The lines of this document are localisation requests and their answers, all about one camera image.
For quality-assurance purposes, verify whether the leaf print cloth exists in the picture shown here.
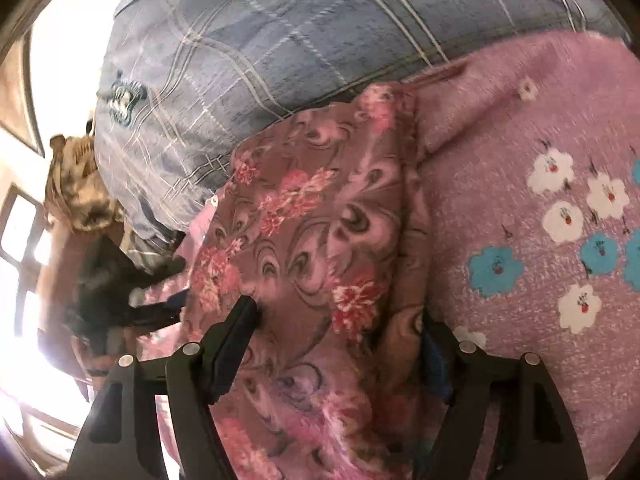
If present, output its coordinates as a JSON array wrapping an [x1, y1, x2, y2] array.
[[46, 131, 127, 235]]

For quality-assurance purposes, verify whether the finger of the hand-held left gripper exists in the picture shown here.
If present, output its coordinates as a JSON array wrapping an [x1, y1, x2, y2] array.
[[127, 255, 187, 292], [125, 301, 185, 328]]

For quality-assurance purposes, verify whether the blue plaid blanket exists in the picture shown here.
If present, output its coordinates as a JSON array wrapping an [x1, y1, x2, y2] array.
[[92, 0, 628, 248]]

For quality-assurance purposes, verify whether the pink floral garment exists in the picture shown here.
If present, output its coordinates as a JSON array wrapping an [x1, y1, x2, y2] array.
[[181, 82, 453, 480]]

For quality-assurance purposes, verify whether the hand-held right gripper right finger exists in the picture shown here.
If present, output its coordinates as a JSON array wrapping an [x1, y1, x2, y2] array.
[[421, 309, 589, 480]]

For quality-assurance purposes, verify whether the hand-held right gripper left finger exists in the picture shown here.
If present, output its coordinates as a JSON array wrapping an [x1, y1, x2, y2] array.
[[67, 296, 260, 480]]

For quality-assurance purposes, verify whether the wooden window frame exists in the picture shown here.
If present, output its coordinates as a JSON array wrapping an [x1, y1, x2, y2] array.
[[0, 182, 55, 346]]

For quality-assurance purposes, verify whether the purple flowered bedsheet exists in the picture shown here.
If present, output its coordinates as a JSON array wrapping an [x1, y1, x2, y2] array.
[[134, 29, 640, 480]]

